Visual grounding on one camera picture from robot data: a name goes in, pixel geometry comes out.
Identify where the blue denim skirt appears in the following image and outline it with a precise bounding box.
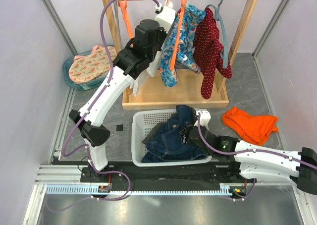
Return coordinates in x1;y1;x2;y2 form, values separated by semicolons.
142;105;208;163

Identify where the white garment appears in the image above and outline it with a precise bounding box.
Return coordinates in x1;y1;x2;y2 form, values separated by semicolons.
130;66;158;96

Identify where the blue floral garment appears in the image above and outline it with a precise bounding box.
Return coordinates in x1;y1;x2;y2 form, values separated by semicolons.
159;2;206;87

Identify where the orange floral garment hanger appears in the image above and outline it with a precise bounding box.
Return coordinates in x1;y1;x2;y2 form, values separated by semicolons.
170;0;187;71

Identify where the orange plastic hanger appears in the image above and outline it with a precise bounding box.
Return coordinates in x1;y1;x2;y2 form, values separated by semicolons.
118;0;134;39

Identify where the grey dotted garment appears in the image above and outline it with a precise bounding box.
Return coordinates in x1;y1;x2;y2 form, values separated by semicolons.
142;122;164;144

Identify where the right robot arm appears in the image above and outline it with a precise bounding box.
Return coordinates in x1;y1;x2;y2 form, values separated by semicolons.
188;109;317;195

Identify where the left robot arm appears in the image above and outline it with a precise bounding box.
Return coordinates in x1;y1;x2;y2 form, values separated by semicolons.
69;19;171;182

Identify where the blue-grey plastic hanger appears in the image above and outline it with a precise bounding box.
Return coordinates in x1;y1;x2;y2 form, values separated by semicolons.
206;0;228;69

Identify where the white plastic laundry basket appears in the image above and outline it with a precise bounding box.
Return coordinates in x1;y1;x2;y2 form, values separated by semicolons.
131;108;212;167

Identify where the wooden clothes rack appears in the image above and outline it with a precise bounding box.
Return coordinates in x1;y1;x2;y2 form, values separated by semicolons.
100;0;263;110

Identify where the orange cloth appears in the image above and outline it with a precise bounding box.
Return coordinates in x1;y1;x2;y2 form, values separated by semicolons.
221;107;279;146

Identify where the small black square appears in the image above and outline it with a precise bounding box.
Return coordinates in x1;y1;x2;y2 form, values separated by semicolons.
116;124;124;131

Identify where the red dotted garment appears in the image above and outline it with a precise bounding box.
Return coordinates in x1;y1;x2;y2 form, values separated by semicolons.
193;7;232;100

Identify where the tulip pattern fabric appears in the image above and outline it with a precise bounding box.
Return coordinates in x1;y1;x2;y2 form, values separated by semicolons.
68;45;110;84

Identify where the teal plastic basket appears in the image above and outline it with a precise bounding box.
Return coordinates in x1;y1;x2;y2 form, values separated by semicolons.
62;49;109;91

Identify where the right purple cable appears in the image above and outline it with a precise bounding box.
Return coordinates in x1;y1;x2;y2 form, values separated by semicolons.
197;112;317;172

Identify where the purple cable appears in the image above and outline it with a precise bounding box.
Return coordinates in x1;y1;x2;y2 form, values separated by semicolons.
44;0;161;212
197;112;317;172

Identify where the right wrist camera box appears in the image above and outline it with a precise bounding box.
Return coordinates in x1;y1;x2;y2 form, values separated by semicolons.
194;109;211;127

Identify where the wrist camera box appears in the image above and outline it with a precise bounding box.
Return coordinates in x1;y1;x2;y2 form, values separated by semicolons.
194;109;211;127
154;2;176;32

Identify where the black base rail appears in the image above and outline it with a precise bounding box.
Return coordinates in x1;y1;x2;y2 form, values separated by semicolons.
53;159;254;192

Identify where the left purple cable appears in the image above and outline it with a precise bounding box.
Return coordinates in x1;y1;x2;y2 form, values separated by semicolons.
44;0;161;212

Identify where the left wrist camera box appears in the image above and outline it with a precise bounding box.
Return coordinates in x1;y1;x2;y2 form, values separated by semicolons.
154;2;176;32

